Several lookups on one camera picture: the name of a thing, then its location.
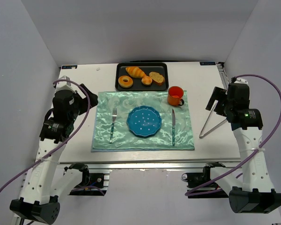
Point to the glazed donut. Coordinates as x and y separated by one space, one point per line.
125 81

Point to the metal serving tongs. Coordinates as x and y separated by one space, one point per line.
210 125

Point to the black baking tray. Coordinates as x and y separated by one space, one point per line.
147 67

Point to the blue dotted plate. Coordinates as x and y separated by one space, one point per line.
144 121

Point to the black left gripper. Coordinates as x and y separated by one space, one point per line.
85 99

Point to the knife with teal handle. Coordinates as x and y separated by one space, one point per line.
173 127

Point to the croissant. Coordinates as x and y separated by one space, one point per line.
135 72

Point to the orange enamel mug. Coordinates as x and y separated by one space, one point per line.
175 96

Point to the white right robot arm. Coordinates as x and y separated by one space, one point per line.
255 193

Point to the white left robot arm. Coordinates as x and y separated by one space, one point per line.
40 199

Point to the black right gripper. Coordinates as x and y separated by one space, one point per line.
216 101

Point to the green satin placemat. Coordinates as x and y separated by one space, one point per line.
124 139

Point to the fork with teal handle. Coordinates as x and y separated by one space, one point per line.
114 116

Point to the bread slice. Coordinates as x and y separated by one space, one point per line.
157 78

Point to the blue label left corner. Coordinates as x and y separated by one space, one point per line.
69 67

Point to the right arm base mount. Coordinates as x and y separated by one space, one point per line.
194 179

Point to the small round bun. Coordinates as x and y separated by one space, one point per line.
146 80

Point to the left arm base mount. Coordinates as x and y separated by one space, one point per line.
92 184

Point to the aluminium table frame rail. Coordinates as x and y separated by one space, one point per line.
223 75

